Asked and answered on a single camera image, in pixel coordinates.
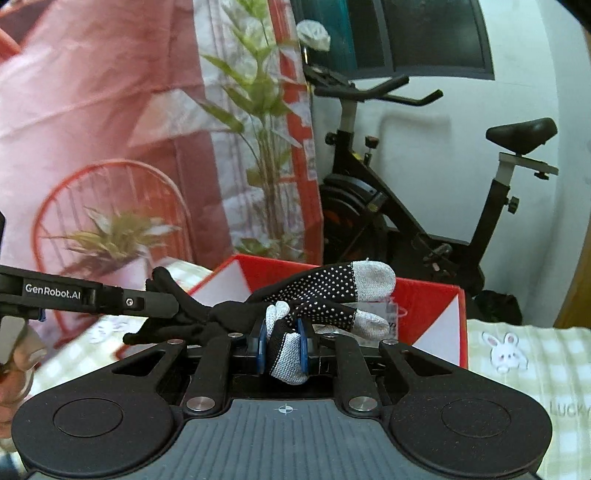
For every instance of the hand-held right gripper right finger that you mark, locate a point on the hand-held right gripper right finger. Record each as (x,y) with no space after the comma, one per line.
(303,346)

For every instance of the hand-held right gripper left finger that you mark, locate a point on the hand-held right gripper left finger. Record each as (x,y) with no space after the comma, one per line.
(258,344)

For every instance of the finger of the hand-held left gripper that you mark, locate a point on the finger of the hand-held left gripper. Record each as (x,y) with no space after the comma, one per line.
(147,302)

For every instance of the black knit glove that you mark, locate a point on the black knit glove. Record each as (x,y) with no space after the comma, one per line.
(198,318)

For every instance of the black dotted glove grey fingertips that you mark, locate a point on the black dotted glove grey fingertips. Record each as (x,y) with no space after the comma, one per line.
(323,286)

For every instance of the red cardboard box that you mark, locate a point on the red cardboard box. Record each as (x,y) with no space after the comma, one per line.
(434,304)

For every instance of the person's left hand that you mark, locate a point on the person's left hand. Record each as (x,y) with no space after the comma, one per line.
(21,357)

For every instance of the black exercise bike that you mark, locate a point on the black exercise bike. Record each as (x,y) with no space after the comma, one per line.
(351,184)

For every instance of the printed pink backdrop cloth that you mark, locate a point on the printed pink backdrop cloth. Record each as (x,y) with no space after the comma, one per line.
(92,115)

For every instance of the dark cloth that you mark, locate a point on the dark cloth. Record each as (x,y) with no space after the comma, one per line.
(496,307)

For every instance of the checked bunny tablecloth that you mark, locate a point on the checked bunny tablecloth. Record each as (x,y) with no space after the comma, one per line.
(531,383)

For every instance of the wooden door panel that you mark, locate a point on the wooden door panel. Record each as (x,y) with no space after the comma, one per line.
(575,295)

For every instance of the white plastic bag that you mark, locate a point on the white plastic bag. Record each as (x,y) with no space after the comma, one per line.
(314,36)

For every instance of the dark framed window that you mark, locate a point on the dark framed window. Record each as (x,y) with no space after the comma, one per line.
(429,32)

